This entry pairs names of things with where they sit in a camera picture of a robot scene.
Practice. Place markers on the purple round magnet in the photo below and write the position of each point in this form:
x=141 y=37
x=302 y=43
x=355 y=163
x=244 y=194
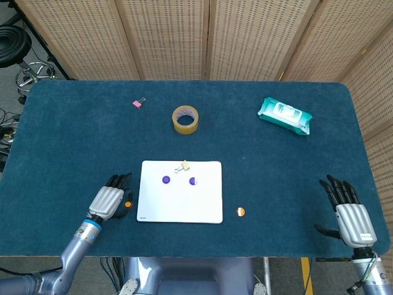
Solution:
x=192 y=181
x=166 y=179

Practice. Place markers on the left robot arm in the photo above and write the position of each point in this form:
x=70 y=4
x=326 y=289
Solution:
x=73 y=246

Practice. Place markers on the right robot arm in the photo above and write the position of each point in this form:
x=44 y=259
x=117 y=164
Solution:
x=377 y=276

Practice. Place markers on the blue felt table mat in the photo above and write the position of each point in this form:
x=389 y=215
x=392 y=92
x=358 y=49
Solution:
x=245 y=153

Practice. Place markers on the blue grey robot torso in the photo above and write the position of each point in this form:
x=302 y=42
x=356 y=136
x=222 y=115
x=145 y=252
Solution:
x=190 y=276

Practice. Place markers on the orange round magnet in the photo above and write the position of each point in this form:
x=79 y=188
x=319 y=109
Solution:
x=240 y=212
x=127 y=203

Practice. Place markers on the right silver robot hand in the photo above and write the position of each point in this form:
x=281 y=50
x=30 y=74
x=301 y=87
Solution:
x=356 y=224

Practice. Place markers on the green wet wipes pack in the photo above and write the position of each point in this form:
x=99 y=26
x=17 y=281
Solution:
x=285 y=115

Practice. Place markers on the gold binder clip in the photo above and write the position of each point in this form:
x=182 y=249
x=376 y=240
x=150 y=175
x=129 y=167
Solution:
x=185 y=166

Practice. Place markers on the white magnetic board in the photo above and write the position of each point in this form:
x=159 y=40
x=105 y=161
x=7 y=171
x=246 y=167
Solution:
x=172 y=202

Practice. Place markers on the white table leg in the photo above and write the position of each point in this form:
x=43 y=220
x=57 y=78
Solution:
x=266 y=273

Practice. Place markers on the woven wicker screen panel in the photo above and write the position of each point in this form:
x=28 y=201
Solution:
x=86 y=37
x=258 y=37
x=169 y=37
x=337 y=40
x=380 y=92

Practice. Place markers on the black stool with chrome base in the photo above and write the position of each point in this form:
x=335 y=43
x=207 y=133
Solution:
x=12 y=43

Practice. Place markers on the yellow packing tape roll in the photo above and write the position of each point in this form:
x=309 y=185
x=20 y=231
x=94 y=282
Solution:
x=184 y=129

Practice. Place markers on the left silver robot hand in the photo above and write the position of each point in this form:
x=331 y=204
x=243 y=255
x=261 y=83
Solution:
x=106 y=202

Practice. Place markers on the pink binder clip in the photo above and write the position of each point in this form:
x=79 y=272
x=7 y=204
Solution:
x=137 y=104

